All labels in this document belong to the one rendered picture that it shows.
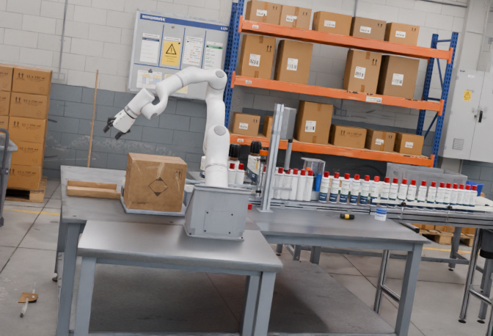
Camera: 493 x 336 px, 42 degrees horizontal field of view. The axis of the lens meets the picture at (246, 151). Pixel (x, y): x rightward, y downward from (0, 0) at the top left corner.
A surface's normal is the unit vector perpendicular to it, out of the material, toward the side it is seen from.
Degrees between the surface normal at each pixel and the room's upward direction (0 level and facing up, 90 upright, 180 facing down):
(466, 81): 90
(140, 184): 90
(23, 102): 90
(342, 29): 90
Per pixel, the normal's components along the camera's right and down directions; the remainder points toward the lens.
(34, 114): 0.25, 0.16
